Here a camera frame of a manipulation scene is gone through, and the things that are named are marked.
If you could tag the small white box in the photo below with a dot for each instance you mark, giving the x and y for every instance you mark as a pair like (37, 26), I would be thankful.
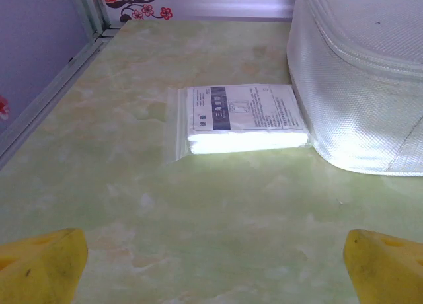
(244, 119)

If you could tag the aluminium frame side rail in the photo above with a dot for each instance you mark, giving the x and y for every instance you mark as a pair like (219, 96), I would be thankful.
(49, 100)

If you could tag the white zippered medicine pouch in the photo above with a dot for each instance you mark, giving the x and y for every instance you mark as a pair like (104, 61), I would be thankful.
(357, 96)

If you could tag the aluminium frame post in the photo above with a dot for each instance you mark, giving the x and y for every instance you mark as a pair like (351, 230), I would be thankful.
(96, 6)

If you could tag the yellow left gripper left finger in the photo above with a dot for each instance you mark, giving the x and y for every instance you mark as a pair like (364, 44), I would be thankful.
(43, 267)

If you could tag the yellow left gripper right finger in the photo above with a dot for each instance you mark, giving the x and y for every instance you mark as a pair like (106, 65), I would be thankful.
(383, 271)

